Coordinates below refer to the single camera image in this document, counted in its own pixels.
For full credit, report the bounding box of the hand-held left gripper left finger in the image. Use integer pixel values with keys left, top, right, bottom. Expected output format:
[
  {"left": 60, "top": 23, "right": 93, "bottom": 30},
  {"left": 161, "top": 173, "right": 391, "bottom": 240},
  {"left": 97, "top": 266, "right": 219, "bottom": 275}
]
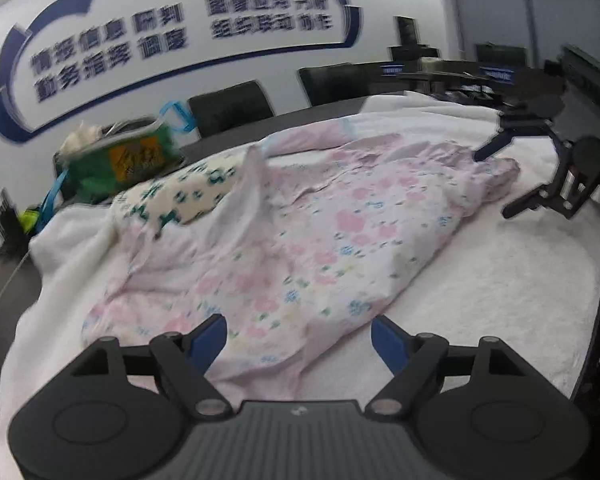
[{"left": 70, "top": 314, "right": 233, "bottom": 419}]

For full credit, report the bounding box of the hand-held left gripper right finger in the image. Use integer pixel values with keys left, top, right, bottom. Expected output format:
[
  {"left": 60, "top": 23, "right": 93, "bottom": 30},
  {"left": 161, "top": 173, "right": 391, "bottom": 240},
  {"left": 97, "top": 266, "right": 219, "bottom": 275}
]
[{"left": 367, "top": 315, "right": 528, "bottom": 419}]

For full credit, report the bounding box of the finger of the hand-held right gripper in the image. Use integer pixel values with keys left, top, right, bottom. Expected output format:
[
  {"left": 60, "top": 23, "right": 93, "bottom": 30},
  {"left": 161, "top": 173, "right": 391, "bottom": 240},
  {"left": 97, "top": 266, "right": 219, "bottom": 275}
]
[
  {"left": 474, "top": 109, "right": 557, "bottom": 163},
  {"left": 501, "top": 145, "right": 600, "bottom": 221}
]

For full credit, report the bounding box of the pink floral garment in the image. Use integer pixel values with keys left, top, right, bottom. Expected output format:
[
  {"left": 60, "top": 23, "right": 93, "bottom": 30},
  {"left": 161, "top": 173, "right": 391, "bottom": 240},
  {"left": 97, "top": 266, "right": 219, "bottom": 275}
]
[{"left": 80, "top": 132, "right": 522, "bottom": 397}]

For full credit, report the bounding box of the white fluffy towel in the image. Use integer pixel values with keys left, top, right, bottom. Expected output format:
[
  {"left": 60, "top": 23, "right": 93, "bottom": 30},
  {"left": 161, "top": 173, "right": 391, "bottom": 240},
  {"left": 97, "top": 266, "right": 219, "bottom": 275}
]
[{"left": 0, "top": 90, "right": 600, "bottom": 480}]

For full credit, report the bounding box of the black monitor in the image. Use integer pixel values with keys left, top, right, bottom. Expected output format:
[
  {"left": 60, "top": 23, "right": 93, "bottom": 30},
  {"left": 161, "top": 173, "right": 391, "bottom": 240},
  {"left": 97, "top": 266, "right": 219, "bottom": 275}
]
[{"left": 475, "top": 42, "right": 529, "bottom": 68}]

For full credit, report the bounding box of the black monitor stand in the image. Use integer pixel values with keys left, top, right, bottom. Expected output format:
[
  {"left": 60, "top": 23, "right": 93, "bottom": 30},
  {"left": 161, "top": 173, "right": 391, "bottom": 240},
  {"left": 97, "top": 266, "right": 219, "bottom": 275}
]
[{"left": 387, "top": 16, "right": 441, "bottom": 64}]

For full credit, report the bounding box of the cream garment with green flowers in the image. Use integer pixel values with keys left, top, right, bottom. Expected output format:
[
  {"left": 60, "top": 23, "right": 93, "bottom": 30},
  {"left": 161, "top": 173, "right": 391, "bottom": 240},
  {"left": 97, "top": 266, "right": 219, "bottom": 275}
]
[{"left": 111, "top": 152, "right": 251, "bottom": 235}]

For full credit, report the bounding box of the black office chair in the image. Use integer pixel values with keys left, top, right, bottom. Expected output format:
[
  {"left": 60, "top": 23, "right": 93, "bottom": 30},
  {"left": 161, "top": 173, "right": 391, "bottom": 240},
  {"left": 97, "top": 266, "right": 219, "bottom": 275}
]
[
  {"left": 298, "top": 62, "right": 377, "bottom": 108},
  {"left": 187, "top": 80, "right": 277, "bottom": 138}
]

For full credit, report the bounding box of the pink garment with blue trim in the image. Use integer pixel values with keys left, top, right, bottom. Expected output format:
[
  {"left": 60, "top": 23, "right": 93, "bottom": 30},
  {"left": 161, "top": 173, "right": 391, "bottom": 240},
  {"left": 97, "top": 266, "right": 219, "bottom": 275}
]
[{"left": 262, "top": 119, "right": 366, "bottom": 157}]

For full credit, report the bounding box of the black handheld radio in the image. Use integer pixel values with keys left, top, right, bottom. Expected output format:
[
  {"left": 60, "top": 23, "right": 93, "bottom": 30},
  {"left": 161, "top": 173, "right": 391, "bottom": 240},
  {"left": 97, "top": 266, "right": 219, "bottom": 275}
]
[{"left": 0, "top": 187, "right": 31, "bottom": 258}]

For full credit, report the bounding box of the cream cloth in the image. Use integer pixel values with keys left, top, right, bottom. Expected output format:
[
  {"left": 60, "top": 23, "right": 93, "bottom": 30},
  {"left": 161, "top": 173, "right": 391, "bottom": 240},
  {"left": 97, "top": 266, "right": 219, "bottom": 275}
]
[{"left": 60, "top": 121, "right": 106, "bottom": 157}]

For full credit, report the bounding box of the green bag with blue straps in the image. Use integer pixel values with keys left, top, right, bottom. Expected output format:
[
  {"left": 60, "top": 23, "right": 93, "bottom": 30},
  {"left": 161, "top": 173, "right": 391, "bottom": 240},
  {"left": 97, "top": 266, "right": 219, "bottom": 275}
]
[{"left": 42, "top": 102, "right": 198, "bottom": 221}]

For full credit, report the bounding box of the white cable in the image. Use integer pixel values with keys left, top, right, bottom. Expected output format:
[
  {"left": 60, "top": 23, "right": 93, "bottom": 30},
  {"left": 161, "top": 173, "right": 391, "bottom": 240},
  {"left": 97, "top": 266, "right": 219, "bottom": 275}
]
[{"left": 0, "top": 252, "right": 33, "bottom": 333}]

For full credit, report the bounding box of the blue lettering wall sign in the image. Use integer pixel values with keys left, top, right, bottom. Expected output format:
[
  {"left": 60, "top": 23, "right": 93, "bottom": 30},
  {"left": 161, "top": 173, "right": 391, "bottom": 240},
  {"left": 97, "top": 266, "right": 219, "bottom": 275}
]
[{"left": 0, "top": 0, "right": 363, "bottom": 147}]

